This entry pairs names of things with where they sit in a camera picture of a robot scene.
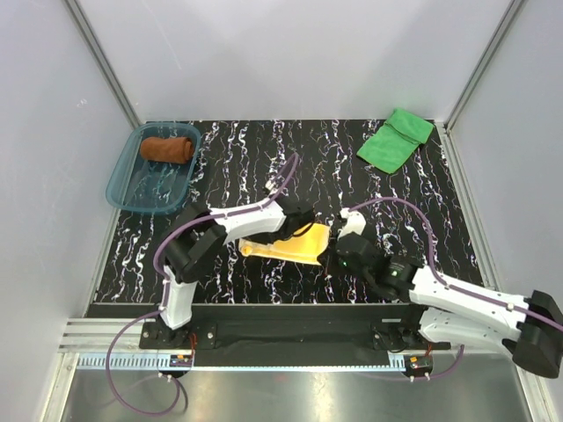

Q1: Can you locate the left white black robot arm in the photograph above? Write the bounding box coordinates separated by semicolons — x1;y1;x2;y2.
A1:
153;195;315;348

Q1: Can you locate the right aluminium frame post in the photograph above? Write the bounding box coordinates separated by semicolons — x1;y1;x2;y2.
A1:
443;0;527;133

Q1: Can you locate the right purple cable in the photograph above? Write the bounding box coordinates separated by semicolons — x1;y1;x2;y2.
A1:
347;197;563;382

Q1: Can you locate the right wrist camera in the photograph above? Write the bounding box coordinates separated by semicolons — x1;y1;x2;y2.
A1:
338;208;366;238

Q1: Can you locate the green towel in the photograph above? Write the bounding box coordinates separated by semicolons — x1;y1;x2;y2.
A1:
356;108;434;174

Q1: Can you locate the yellow towel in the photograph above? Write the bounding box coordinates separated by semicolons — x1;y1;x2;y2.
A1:
238;222;331;266

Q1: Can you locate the teal transparent plastic bin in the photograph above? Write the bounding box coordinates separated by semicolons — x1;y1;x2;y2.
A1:
106;121;201;215

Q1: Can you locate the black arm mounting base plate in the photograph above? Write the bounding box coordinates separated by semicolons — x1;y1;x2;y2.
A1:
139;303;450;353

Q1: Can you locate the aluminium frame post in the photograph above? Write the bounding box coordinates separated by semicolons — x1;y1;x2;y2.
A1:
62;0;142;128
443;0;527;133

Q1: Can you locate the aluminium frame rail front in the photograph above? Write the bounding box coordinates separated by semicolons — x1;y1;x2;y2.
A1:
59;316;504;373

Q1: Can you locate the brown towel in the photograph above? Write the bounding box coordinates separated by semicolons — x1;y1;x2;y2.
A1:
139;136;194;164

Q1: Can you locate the left aluminium frame post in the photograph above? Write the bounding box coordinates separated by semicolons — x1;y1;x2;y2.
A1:
62;0;142;128

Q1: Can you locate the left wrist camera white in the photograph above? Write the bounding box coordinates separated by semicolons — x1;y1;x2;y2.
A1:
264;178;278;195

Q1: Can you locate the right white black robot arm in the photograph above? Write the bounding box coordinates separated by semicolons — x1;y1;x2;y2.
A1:
335;233;562;379

